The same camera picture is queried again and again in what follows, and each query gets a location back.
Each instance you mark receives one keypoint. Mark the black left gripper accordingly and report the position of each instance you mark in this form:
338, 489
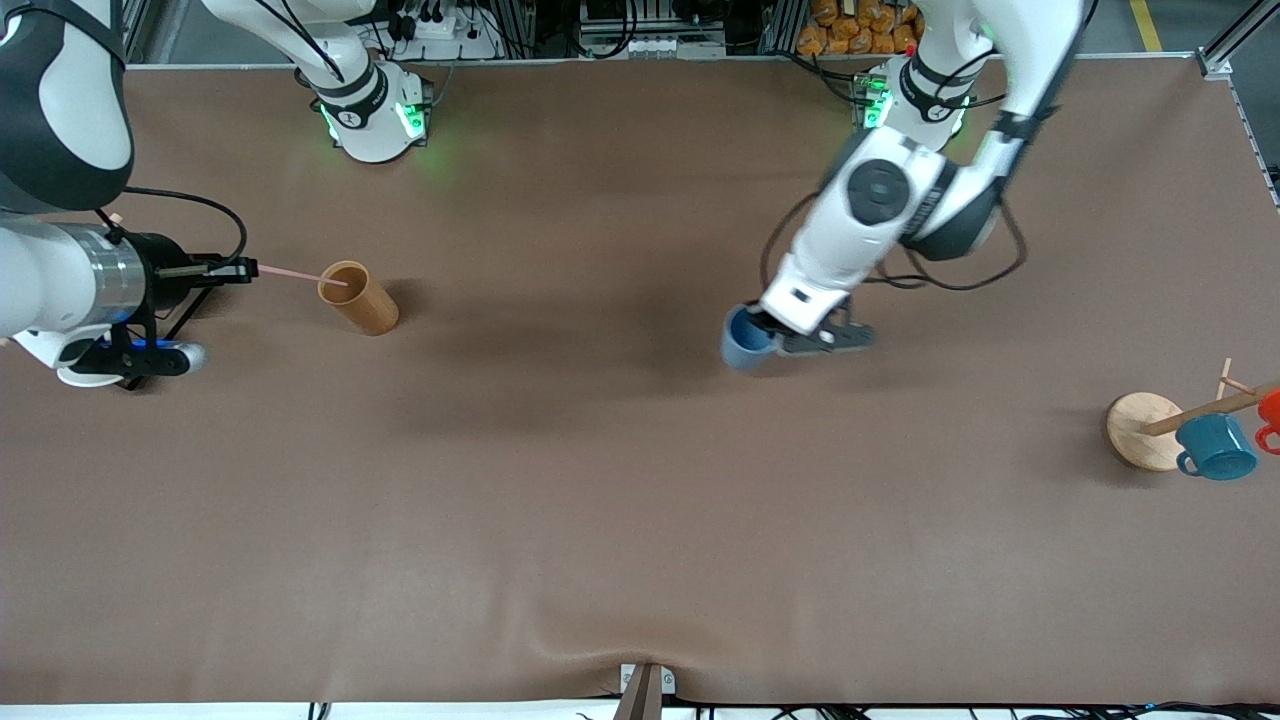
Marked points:
765, 321

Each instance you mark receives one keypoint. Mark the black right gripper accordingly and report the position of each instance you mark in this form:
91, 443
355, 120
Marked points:
165, 270

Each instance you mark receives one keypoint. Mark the blue cup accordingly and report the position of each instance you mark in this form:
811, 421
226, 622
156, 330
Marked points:
740, 350

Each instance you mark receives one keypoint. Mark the pink chopstick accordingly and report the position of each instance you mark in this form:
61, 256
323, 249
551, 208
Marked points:
300, 275

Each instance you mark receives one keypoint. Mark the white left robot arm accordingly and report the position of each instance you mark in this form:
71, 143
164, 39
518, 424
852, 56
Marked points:
880, 190

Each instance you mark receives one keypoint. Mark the brown bamboo tube holder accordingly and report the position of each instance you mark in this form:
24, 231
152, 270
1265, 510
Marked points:
365, 305

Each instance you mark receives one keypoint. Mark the orange packaged snacks pile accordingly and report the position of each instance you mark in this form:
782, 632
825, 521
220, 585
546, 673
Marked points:
860, 25

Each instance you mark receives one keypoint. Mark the white power strip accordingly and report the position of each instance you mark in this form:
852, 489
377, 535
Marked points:
440, 30

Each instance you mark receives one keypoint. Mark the wooden mug tree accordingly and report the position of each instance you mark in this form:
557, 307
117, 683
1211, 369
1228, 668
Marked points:
1145, 430

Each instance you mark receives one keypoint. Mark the teal mug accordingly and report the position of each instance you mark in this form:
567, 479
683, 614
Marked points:
1215, 445

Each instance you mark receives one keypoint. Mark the orange mug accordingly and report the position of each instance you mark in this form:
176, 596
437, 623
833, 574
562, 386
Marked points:
1270, 415

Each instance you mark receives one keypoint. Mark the aluminium frame post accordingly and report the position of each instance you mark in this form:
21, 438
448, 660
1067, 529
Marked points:
1235, 35
150, 30

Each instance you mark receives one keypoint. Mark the metal table bracket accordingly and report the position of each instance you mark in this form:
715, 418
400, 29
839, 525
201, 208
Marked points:
628, 680

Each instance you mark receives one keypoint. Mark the brown camera mast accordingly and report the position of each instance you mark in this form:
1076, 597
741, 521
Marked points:
640, 700

